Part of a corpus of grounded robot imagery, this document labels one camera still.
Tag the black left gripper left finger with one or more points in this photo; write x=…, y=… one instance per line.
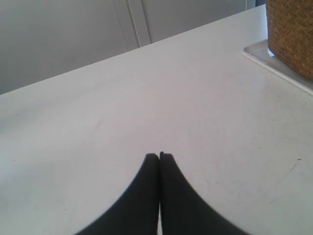
x=136, y=210

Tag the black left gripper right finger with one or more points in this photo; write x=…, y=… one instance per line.
x=183, y=211

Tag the brown woven wicker basket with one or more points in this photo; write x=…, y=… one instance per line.
x=290, y=34

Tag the white rectangular plastic tray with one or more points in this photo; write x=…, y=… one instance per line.
x=261, y=55

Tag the white cabinet doors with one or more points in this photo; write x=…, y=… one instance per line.
x=40, y=39

